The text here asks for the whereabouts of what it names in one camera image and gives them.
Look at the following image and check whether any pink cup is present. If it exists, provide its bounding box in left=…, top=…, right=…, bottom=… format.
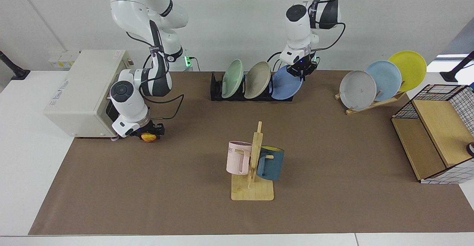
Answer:
left=226, top=141, right=253, bottom=175

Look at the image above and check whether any wooden plate rack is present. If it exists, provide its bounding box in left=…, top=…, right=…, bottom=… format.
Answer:
left=335, top=90, right=407, bottom=116

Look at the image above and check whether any light blue plate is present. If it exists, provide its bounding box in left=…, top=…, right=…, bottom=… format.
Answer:
left=365, top=61, right=402, bottom=102

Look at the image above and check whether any brown table cloth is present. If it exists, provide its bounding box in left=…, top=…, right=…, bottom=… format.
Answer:
left=28, top=70, right=474, bottom=235

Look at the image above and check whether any black clamp stand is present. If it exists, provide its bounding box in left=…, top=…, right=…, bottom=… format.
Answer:
left=0, top=51, right=31, bottom=80
left=440, top=51, right=474, bottom=83

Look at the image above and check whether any yellow plate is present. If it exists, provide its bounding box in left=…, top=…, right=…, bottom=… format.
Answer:
left=388, top=51, right=427, bottom=92

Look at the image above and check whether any black dish rack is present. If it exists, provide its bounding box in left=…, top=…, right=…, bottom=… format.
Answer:
left=210, top=72, right=295, bottom=102

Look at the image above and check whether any wire basket with wooden floor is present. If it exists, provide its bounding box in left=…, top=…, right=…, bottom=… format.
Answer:
left=391, top=84, right=474, bottom=185

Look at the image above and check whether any dark blue cup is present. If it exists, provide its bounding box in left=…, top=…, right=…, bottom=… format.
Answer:
left=256, top=146, right=285, bottom=182

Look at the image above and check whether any white wall socket box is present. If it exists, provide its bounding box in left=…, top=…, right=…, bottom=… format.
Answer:
left=48, top=51, right=80, bottom=69

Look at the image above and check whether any pale green plate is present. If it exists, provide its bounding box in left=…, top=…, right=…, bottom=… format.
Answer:
left=221, top=59, right=245, bottom=99

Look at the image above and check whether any grey plate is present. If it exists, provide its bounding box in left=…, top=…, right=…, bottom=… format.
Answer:
left=339, top=70, right=377, bottom=111

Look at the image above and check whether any pale toaster oven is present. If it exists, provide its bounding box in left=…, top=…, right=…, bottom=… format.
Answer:
left=44, top=50, right=137, bottom=141

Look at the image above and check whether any wooden cup stand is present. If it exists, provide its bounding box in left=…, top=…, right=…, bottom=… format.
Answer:
left=231, top=121, right=275, bottom=201

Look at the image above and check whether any beige plate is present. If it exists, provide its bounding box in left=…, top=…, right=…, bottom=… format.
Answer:
left=244, top=61, right=272, bottom=99

